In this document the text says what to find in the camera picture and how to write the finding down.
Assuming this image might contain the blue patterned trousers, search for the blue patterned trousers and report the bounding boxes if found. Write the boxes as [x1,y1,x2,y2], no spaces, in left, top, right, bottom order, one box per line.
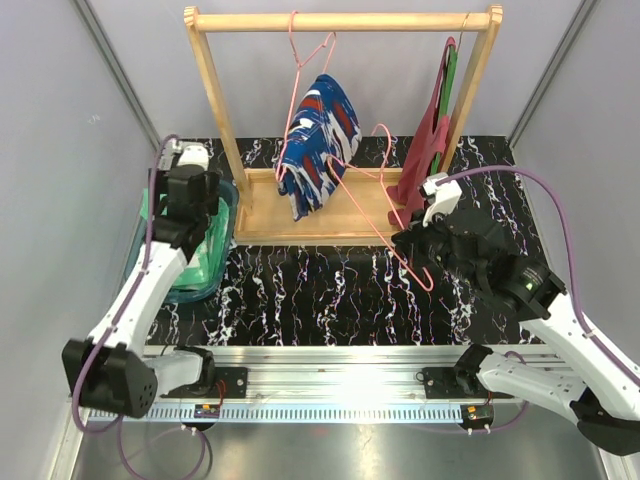
[277,74,362,221]

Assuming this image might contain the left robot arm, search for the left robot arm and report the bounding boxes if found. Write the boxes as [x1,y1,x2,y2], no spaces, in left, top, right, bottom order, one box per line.
[62,164,219,418]

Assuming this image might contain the blue transparent plastic bin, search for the blue transparent plastic bin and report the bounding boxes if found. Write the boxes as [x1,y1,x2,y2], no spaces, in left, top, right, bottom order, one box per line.
[122,177,240,304]

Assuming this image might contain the green hanger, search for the green hanger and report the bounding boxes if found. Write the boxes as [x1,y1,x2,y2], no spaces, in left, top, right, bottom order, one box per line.
[430,37,458,175]

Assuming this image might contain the green tie-dye trousers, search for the green tie-dye trousers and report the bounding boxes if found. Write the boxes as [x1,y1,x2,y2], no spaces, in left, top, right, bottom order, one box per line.
[128,187,232,303]

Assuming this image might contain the purple cable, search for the purple cable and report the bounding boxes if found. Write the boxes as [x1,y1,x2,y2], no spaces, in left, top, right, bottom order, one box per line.
[72,134,211,479]
[434,165,640,389]

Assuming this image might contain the pink wire hanger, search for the pink wire hanger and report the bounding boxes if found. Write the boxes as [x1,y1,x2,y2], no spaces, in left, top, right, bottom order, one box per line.
[327,123,434,292]
[275,10,337,183]

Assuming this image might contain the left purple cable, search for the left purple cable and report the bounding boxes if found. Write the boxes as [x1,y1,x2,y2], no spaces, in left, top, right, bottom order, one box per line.
[72,134,211,479]

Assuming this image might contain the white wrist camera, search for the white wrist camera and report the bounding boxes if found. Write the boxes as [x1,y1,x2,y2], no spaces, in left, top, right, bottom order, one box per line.
[420,172,462,227]
[159,139,209,171]

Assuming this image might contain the wooden clothes rack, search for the wooden clothes rack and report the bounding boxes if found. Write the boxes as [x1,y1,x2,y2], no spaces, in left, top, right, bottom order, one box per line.
[184,5,503,246]

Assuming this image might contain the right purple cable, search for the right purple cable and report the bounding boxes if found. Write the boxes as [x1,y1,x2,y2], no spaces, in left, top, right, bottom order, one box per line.
[434,165,640,389]

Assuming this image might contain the maroon tank top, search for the maroon tank top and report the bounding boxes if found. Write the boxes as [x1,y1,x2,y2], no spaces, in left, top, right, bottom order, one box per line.
[384,37,457,232]

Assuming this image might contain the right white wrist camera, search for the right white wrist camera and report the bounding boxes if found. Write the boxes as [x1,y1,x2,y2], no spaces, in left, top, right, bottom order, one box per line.
[420,172,462,227]

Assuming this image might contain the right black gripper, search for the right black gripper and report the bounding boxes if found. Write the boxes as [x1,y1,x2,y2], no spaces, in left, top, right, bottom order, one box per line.
[393,204,483,290]

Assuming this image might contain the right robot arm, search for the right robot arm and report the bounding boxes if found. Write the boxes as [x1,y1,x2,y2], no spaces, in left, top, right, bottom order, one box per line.
[392,210,639,456]

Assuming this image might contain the aluminium mounting rail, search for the aluminium mounting rail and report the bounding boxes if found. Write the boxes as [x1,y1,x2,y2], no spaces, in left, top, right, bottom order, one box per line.
[71,346,526,424]

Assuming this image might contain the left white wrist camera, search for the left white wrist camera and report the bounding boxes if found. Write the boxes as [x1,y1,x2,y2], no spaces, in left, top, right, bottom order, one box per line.
[159,139,209,171]

